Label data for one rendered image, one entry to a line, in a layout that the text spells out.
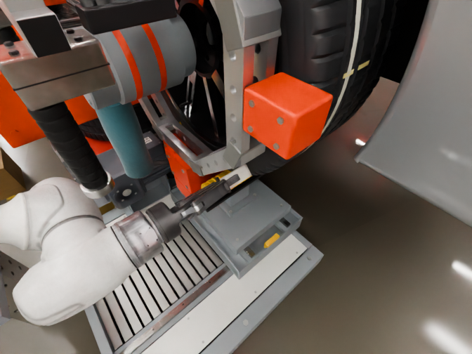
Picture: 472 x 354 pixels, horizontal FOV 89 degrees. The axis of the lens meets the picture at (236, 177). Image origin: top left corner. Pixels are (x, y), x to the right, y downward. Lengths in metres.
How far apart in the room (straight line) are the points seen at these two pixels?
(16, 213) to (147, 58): 0.34
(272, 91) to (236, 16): 0.09
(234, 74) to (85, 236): 0.34
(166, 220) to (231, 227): 0.52
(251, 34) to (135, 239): 0.35
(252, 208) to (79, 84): 0.79
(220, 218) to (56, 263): 0.63
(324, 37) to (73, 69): 0.28
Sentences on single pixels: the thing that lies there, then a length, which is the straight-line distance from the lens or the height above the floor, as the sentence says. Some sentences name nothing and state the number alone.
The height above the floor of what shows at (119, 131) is 0.66.
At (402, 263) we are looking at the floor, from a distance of 1.34.
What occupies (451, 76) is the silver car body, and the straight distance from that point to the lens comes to 0.37.
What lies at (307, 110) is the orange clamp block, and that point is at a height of 0.88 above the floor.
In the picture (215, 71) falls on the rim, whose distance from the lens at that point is 0.57.
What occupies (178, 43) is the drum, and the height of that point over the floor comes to 0.88.
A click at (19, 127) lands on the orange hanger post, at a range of 1.03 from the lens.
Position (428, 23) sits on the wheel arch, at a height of 0.96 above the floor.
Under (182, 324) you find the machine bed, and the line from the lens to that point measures 0.99.
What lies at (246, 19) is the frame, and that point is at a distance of 0.31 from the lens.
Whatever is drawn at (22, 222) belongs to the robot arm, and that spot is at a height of 0.69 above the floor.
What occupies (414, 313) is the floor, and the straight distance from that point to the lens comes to 1.26.
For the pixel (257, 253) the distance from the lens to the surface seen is 0.96.
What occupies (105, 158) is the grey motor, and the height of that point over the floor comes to 0.41.
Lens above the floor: 1.04
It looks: 48 degrees down
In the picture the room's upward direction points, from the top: straight up
